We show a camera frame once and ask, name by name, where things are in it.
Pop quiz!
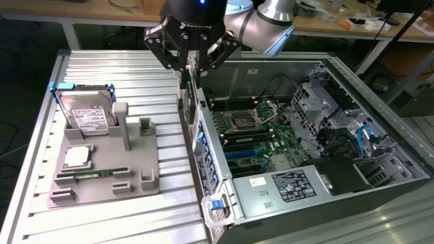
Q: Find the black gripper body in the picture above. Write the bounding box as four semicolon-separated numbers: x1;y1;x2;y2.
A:
159;0;228;56

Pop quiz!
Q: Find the black graphics card silver bracket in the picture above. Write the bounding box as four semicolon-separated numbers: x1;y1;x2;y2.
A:
177;50;201;126

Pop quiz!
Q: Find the metal socket cover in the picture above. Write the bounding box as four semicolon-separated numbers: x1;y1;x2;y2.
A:
251;100;284;126

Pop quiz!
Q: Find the CPU socket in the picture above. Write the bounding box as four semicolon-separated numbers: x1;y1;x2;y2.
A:
230;110;263;130

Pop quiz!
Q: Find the metal disk bay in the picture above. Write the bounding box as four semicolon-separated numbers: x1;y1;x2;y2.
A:
290;82;344;153

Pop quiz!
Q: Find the hard disk in blue carrier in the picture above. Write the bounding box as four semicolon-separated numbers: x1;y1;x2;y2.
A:
47;81;117;136

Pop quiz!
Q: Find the black RAM stick with label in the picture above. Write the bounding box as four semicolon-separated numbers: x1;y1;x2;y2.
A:
221;130;275;146

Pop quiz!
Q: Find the green motherboard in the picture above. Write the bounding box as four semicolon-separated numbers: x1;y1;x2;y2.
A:
209;96;320;178

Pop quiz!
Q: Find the blue expansion slot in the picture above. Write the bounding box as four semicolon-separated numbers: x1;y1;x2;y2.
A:
224;149;259;160

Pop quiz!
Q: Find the silver CPU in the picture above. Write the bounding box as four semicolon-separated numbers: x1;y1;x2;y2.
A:
63;146;93;170

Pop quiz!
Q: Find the green RAM stick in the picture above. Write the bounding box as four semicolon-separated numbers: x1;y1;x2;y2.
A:
56;166;132;179

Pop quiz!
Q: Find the black slanted pole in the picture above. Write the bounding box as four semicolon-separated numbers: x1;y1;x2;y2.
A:
359;0;428;76

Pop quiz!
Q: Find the black monitor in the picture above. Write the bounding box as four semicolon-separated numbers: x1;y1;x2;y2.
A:
375;0;419;26

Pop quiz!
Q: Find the grey plastic parts rack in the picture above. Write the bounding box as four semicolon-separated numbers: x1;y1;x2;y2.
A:
45;101;160;209

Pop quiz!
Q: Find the dark box on floor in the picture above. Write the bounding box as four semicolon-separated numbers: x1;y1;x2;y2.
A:
387;81;434;118

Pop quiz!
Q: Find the grey power supply unit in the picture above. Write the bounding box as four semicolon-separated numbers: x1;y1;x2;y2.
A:
231;164;335;220

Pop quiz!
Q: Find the black plastic fan shroud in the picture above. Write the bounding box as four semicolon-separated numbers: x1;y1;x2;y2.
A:
299;154;372;197

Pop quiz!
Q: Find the black open PC case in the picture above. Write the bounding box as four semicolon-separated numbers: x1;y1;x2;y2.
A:
177;52;434;244

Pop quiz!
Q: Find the green cable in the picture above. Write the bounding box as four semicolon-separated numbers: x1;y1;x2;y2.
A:
107;0;140;9

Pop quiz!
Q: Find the wooden desk white frame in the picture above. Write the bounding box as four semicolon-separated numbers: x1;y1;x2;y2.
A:
290;0;434;75
0;0;169;50

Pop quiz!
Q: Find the light blue wire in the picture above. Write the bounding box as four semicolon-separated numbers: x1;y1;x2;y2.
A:
355;125;374;160

